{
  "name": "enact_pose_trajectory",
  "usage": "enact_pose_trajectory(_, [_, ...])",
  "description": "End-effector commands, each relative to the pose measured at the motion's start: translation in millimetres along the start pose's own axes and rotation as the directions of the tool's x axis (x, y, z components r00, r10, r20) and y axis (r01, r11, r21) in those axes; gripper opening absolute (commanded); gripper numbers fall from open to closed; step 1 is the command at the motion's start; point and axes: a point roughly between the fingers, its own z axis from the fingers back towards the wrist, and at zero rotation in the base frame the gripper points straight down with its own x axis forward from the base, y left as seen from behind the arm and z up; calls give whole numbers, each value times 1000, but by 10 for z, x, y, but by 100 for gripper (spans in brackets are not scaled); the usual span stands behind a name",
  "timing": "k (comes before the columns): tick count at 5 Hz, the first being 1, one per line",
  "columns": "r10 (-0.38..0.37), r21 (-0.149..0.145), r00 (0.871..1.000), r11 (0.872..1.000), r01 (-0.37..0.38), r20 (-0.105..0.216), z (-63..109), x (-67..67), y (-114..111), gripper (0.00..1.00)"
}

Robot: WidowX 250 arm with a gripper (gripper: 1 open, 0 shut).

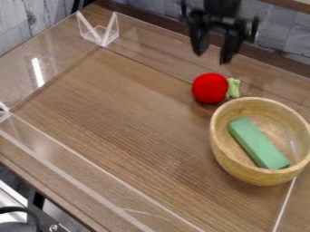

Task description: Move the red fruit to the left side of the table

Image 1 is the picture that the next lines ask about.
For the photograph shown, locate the red plush strawberry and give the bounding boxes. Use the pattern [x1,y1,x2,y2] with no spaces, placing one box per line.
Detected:
[191,72,240,104]

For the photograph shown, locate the black table leg frame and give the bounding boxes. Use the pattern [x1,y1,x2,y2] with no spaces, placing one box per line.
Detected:
[28,189,71,232]

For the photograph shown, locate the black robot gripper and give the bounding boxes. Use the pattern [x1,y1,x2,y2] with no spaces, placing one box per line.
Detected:
[179,0,261,64]

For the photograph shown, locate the black cable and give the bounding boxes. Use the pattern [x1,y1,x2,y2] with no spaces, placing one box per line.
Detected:
[0,206,41,232]

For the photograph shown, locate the light wooden bowl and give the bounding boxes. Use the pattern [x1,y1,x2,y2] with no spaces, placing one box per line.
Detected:
[210,97,310,186]

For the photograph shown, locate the green rectangular block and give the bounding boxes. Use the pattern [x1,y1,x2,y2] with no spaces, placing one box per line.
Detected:
[227,118,291,169]

